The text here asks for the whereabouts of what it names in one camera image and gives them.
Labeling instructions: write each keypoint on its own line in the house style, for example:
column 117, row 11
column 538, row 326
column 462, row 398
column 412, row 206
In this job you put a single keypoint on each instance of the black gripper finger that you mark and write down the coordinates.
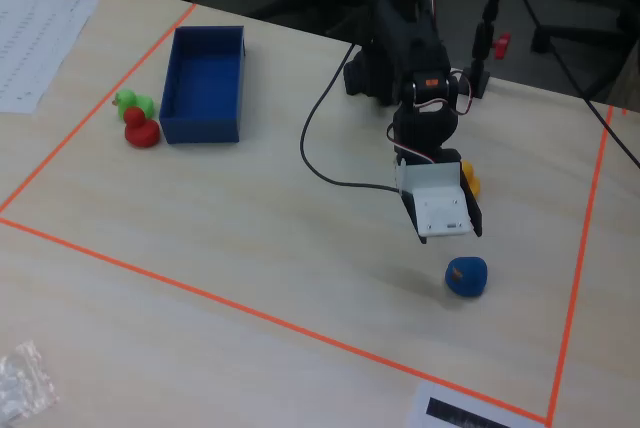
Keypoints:
column 411, row 218
column 476, row 220

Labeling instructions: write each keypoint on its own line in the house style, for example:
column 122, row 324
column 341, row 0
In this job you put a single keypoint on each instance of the blue rubber duck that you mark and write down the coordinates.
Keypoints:
column 470, row 278

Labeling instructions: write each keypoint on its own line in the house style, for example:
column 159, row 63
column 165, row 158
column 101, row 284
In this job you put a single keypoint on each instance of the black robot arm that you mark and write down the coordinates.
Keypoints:
column 400, row 33

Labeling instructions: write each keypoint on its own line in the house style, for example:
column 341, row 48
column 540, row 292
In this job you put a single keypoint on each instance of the yellow rubber duck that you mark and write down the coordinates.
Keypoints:
column 472, row 183

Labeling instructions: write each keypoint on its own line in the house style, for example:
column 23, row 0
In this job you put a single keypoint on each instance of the blue rectangular box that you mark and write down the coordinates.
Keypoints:
column 200, row 130

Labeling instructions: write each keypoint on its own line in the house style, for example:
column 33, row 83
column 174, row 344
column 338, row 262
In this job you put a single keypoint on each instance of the red rubber duck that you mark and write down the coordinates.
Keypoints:
column 142, row 134

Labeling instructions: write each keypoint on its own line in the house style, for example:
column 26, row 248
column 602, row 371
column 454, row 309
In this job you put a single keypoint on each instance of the green rubber duck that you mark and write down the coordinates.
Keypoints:
column 131, row 98

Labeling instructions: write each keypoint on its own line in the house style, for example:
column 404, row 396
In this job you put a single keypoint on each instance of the orange tape strip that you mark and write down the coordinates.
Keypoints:
column 583, row 248
column 150, row 274
column 50, row 158

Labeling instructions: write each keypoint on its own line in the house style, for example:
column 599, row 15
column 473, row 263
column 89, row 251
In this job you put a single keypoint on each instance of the red clamp knob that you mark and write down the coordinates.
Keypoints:
column 501, row 45

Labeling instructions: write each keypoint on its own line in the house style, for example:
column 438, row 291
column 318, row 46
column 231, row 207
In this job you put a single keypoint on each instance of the black office chair base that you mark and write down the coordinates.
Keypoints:
column 542, row 40

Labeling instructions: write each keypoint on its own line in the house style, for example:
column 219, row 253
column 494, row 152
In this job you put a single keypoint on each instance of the white paper with black bar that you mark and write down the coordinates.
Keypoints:
column 425, row 398

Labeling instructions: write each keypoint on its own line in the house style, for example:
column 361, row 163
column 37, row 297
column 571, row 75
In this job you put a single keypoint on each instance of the printed white paper sheet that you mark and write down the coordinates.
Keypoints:
column 35, row 48

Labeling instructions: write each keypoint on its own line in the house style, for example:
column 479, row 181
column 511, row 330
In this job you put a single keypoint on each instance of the clear plastic bag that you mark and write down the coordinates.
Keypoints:
column 22, row 383

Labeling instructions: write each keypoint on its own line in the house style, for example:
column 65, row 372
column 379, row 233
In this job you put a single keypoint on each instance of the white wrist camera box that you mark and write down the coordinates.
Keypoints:
column 440, row 213

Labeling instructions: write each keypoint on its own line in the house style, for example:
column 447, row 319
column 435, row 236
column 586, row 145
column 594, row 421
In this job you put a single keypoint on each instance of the black camera stand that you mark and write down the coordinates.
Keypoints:
column 482, row 43

